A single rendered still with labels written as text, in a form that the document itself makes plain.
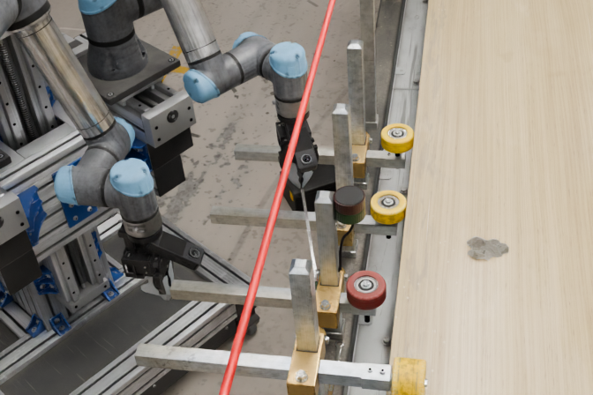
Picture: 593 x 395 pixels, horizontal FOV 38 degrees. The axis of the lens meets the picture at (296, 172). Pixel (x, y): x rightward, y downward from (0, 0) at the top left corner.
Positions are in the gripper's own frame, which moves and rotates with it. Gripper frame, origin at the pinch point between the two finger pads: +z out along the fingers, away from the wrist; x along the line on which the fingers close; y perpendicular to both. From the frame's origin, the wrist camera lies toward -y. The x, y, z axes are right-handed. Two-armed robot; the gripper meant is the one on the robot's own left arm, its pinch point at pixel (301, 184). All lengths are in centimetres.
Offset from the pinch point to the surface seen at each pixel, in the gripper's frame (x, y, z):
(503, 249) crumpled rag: -35.6, -33.1, -1.4
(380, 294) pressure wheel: -8.1, -38.0, -1.2
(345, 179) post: -9.0, -6.7, -5.1
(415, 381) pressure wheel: -7, -64, -8
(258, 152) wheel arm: 6.9, 22.3, 6.1
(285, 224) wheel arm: 5.3, -5.2, 6.4
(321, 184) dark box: -21, 87, 77
